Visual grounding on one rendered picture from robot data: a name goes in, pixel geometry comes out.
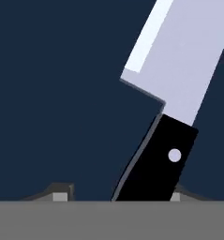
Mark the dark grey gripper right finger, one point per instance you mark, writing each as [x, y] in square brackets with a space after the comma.
[179, 195]

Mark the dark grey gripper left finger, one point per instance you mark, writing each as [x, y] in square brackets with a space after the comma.
[58, 191]

